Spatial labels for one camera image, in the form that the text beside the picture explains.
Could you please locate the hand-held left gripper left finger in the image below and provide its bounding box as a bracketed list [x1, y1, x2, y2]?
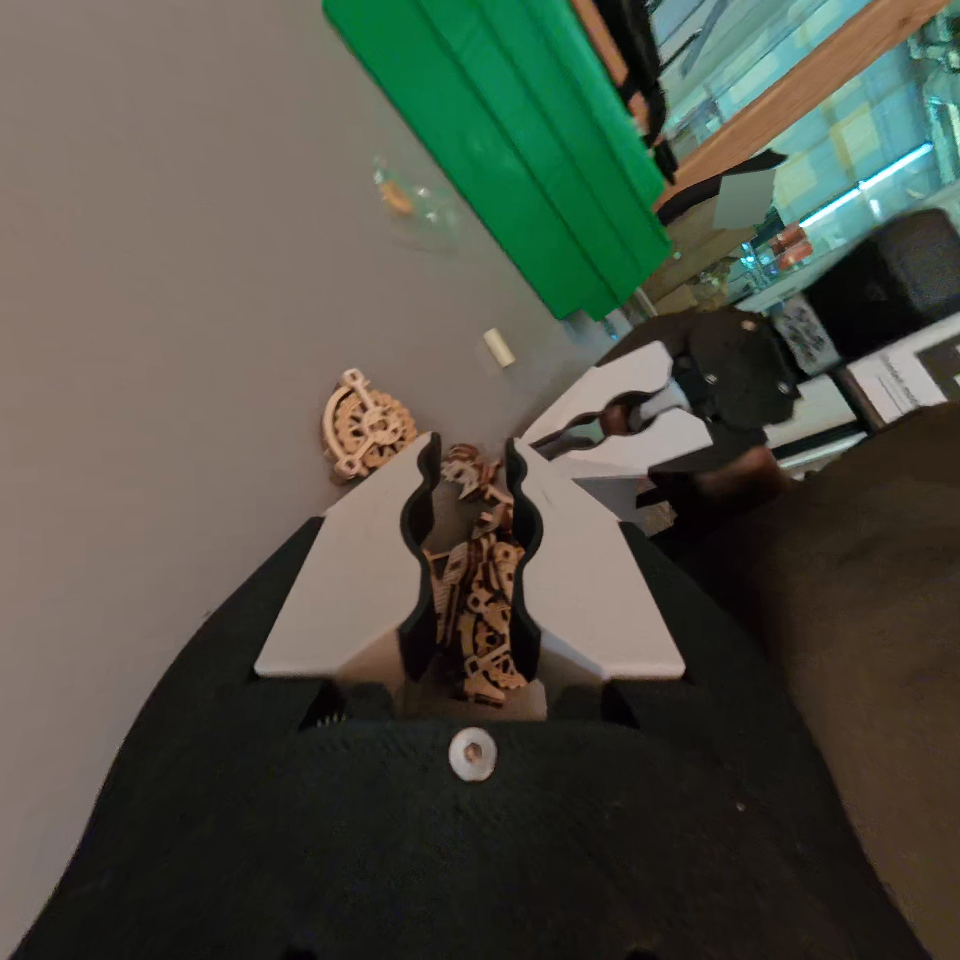
[253, 431, 444, 684]

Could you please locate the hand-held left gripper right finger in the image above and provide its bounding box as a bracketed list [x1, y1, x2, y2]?
[504, 437, 687, 684]

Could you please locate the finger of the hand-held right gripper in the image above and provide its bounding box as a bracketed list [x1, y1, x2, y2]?
[519, 341, 675, 453]
[551, 408, 715, 526]

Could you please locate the wooden motorcycle model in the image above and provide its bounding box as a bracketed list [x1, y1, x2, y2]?
[421, 442, 530, 706]

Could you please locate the grey desk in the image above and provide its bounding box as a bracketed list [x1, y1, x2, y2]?
[0, 0, 661, 960]

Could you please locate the person's right hand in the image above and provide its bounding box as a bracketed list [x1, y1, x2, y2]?
[693, 444, 795, 502]

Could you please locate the wooden wheel assembly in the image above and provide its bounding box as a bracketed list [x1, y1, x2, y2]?
[321, 367, 412, 483]

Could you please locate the white framed sign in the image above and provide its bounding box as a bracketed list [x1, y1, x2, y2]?
[847, 315, 960, 429]

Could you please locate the black box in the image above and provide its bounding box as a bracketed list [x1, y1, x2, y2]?
[806, 208, 960, 363]

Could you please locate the green plastic crate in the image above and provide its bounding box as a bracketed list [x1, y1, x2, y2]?
[322, 0, 672, 322]

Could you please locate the person's brown clothing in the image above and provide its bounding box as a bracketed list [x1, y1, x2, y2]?
[652, 405, 960, 960]

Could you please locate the clear plastic bag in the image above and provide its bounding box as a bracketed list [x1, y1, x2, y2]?
[371, 153, 462, 256]

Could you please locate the wooden beam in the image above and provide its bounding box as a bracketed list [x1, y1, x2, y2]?
[652, 0, 954, 215]

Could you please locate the black office chair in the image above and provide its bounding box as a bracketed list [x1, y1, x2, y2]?
[592, 0, 680, 185]

